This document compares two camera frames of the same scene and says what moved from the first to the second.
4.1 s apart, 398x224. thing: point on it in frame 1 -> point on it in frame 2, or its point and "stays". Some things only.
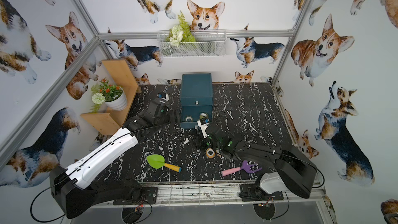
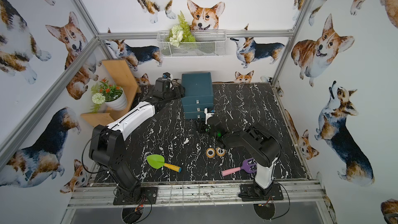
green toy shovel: x=157 y=161 stays
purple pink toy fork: x=245 y=166 stays
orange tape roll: x=210 y=152 stays
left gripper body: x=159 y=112 -> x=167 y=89
